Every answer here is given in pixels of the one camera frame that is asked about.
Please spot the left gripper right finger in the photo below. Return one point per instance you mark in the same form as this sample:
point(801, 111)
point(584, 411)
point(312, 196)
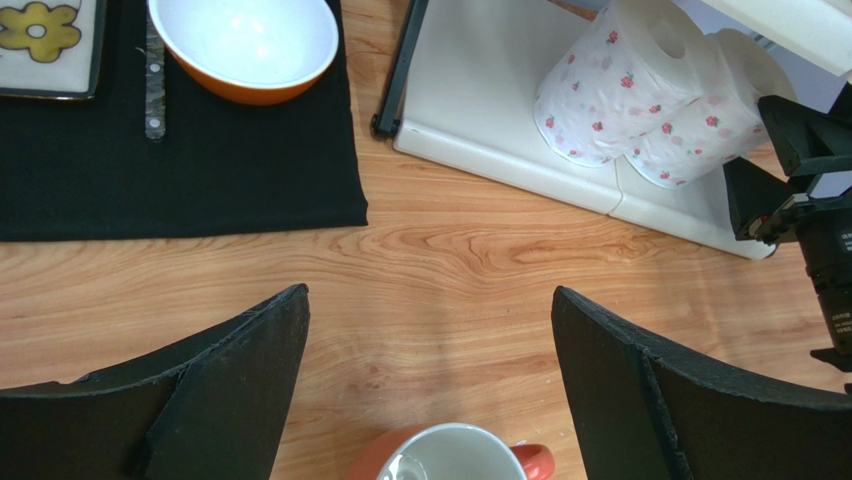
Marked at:
point(646, 407)

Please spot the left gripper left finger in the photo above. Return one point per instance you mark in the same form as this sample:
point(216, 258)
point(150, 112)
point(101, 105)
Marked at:
point(210, 406)

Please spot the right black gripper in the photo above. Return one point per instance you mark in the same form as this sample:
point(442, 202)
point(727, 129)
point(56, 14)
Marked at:
point(767, 209)

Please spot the white paper roll back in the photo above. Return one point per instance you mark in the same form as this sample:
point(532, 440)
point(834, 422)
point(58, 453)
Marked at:
point(633, 69)

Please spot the white paper roll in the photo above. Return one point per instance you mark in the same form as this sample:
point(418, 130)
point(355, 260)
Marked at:
point(722, 124)
point(633, 69)

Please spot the white paper roll front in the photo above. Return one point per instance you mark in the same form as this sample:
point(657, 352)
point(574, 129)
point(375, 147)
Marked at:
point(722, 124)

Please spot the cream checkered three-tier shelf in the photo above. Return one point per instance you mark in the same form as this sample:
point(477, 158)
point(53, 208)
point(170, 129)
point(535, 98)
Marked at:
point(468, 104)

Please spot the black placemat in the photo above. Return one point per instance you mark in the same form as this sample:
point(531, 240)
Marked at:
point(84, 170)

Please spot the silver knife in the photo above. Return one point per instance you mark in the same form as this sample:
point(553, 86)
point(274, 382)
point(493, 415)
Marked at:
point(155, 105)

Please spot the white orange bowl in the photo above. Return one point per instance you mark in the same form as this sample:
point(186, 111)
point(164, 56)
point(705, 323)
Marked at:
point(250, 52)

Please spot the floral square plate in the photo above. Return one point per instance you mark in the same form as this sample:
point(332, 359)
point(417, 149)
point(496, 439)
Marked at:
point(51, 49)

